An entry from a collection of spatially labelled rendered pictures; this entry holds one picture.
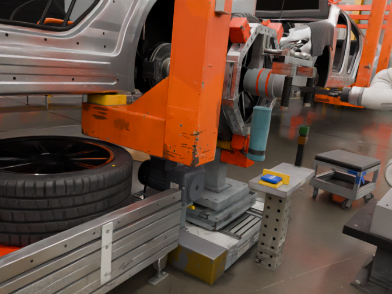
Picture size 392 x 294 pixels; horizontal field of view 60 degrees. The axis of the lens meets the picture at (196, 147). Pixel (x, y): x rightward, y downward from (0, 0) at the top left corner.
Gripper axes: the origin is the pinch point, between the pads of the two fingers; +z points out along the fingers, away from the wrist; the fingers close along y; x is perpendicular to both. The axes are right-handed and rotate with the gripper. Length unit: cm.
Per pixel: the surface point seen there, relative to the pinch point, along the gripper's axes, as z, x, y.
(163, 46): 80, 14, -24
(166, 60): 79, 7, -22
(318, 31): 73, 59, 262
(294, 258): -14, -83, -21
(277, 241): -10, -68, -40
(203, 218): 30, -70, -42
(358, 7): 205, 248, 1175
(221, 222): 22, -71, -36
